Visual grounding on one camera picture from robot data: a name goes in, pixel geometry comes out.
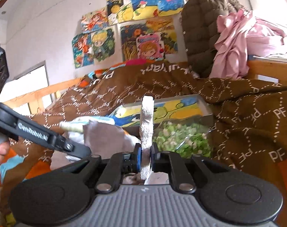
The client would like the upper orange girl drawing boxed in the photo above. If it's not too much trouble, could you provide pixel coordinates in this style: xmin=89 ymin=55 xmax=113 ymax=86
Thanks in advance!
xmin=80 ymin=7 xmax=109 ymax=33

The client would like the pink cloth pile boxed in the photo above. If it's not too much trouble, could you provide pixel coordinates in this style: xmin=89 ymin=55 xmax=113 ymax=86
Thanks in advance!
xmin=210 ymin=9 xmax=287 ymax=79

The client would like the white textured cloth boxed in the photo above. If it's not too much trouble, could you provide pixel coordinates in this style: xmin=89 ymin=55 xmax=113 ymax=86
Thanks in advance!
xmin=139 ymin=96 xmax=154 ymax=180

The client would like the orange girl drawing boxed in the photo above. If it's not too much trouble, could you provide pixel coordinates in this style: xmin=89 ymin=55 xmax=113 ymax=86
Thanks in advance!
xmin=80 ymin=7 xmax=109 ymax=33
xmin=72 ymin=33 xmax=94 ymax=69

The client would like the wooden bed frame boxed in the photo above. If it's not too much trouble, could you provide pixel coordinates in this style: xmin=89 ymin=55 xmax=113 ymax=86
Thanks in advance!
xmin=4 ymin=58 xmax=287 ymax=114

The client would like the pink framed girl drawing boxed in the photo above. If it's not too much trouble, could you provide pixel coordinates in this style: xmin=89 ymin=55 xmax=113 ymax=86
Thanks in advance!
xmin=136 ymin=33 xmax=164 ymax=61

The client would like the glass jar of green stars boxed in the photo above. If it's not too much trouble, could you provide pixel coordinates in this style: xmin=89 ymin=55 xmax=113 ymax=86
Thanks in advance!
xmin=153 ymin=118 xmax=213 ymax=158

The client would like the yellow-green towel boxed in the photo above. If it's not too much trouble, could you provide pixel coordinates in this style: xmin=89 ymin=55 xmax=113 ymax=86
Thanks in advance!
xmin=59 ymin=121 xmax=89 ymax=133

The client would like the black yellow pineapple drawing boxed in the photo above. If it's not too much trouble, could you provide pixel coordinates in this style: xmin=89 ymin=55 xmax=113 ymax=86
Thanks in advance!
xmin=107 ymin=0 xmax=134 ymax=26

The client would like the brown PF patterned blanket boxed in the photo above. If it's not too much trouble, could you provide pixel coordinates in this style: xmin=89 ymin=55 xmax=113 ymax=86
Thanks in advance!
xmin=1 ymin=61 xmax=287 ymax=227

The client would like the blue sea jellyfish drawing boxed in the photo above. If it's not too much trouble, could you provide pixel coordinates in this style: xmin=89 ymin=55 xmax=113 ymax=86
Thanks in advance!
xmin=131 ymin=0 xmax=185 ymax=21

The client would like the grey tray with cartoon picture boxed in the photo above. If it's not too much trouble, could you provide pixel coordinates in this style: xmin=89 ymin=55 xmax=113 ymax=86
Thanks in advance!
xmin=109 ymin=94 xmax=214 ymax=136

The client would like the brown quilted jacket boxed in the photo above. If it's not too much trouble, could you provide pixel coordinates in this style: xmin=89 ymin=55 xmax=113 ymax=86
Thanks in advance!
xmin=181 ymin=0 xmax=244 ymax=78

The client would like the blond boy drawing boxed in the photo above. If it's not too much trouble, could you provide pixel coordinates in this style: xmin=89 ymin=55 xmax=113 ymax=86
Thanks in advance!
xmin=91 ymin=27 xmax=115 ymax=62

